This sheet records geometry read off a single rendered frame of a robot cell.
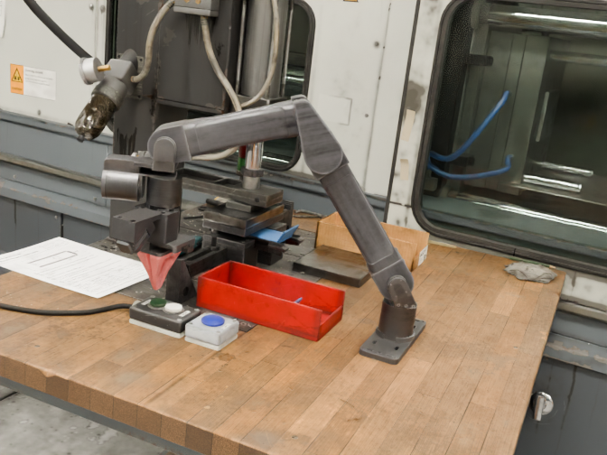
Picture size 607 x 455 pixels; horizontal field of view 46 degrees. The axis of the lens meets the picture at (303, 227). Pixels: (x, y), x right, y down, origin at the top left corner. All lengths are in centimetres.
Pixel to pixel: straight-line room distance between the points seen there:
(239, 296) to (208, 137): 31
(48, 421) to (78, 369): 159
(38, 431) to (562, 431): 167
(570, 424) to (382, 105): 101
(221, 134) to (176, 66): 39
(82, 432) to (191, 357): 150
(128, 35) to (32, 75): 128
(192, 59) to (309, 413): 78
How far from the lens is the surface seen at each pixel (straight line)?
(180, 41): 153
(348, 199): 120
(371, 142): 208
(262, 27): 147
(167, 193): 119
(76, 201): 273
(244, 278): 143
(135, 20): 159
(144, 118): 159
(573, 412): 211
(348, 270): 158
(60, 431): 267
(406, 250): 168
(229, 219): 146
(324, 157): 116
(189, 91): 152
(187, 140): 117
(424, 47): 197
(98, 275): 149
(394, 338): 130
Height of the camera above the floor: 144
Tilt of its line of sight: 16 degrees down
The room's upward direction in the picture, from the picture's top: 7 degrees clockwise
